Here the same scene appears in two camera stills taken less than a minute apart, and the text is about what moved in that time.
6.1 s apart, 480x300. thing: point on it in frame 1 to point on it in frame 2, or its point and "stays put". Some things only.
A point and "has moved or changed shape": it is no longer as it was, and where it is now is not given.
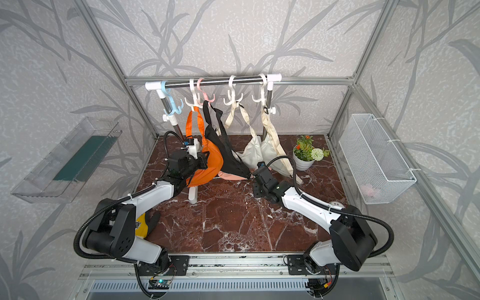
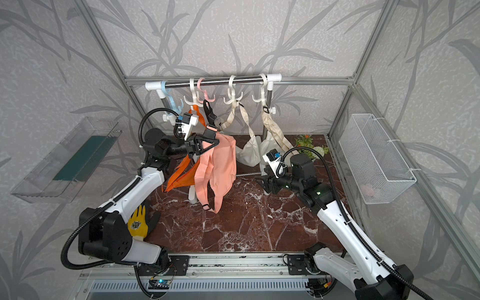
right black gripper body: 259,192 to 284,182
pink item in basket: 367,189 stays put
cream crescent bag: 252,153 stays put
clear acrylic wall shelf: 59,177 stays put
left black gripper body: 192,165 to 189,144
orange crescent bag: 215,159 has moved or changed shape
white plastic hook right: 262,89 stays put
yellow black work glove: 148,221 stays put
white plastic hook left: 196,102 stays put
